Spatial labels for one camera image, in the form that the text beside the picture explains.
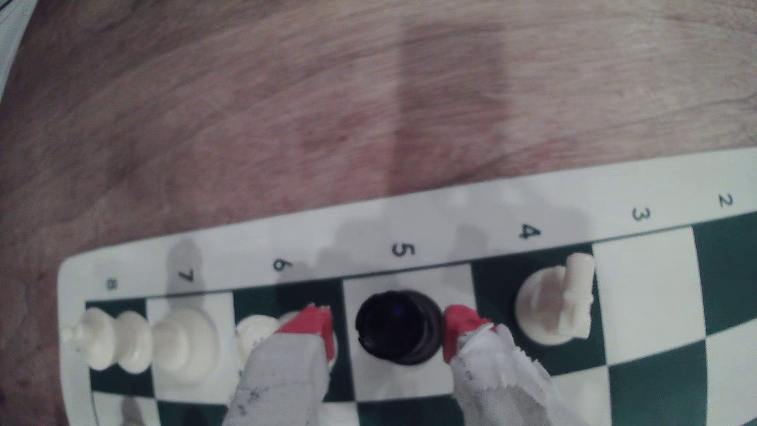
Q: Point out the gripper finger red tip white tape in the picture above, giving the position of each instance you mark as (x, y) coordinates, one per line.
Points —
(497, 384)
(284, 378)

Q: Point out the large black chess piece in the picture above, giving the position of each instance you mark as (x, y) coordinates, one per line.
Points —
(396, 325)

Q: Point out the white chess knight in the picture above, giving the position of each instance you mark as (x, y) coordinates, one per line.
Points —
(544, 307)

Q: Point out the tall white chess piece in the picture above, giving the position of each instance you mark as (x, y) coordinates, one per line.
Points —
(186, 346)

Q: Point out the green white chess board mat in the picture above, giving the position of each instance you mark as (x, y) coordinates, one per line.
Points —
(644, 284)

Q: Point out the white sheet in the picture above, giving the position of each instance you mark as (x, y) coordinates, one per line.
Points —
(9, 29)

